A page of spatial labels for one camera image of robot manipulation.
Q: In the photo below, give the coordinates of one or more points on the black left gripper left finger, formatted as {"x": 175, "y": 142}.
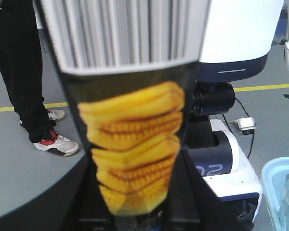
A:
{"x": 88, "y": 211}

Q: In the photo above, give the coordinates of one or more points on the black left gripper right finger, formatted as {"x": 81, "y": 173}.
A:
{"x": 192, "y": 205}

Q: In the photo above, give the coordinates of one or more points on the light blue plastic basket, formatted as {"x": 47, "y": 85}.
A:
{"x": 275, "y": 182}

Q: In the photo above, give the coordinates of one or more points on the black chips can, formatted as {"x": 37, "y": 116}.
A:
{"x": 127, "y": 66}

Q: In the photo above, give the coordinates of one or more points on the white robot wheeled base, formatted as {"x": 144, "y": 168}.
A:
{"x": 215, "y": 152}

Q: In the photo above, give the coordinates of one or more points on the person in black clothes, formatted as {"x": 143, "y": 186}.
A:
{"x": 21, "y": 69}

